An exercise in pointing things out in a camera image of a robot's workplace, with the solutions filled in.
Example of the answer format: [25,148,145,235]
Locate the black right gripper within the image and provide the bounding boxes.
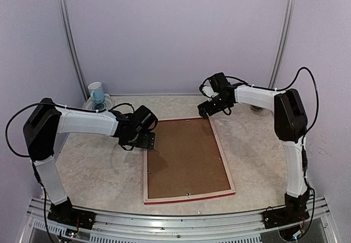
[199,94,230,118]

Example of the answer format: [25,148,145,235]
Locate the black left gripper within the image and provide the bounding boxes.
[119,131,156,150]

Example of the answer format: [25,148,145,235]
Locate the brown backing board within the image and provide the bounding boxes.
[146,119,233,200]

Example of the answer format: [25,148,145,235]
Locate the red wooden picture frame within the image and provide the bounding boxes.
[143,117,237,206]

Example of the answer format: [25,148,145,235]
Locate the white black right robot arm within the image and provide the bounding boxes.
[197,72,312,223]

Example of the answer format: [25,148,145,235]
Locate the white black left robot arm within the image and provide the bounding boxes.
[4,98,158,224]

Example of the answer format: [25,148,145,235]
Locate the white blue swirl plate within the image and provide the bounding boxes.
[83,93,114,111]

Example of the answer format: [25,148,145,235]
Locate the pale green ceramic bowl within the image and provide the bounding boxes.
[250,105,269,116]

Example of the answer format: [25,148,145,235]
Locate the light blue mug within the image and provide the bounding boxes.
[88,82,104,104]

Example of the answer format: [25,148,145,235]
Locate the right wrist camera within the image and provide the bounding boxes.
[199,83,218,100]

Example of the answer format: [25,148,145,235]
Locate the right aluminium corner post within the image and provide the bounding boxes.
[268,0,295,88]

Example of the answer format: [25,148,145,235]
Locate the aluminium corner post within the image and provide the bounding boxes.
[58,0,89,101]
[268,0,295,88]

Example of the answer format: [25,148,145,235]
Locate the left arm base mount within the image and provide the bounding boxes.
[48,197,96,230]

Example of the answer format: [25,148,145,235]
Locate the front aluminium rail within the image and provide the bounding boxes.
[19,196,341,243]

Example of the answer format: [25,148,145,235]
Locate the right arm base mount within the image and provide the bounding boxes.
[262,191,310,229]

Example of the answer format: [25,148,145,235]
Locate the left aluminium corner post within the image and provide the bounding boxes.
[58,0,89,101]

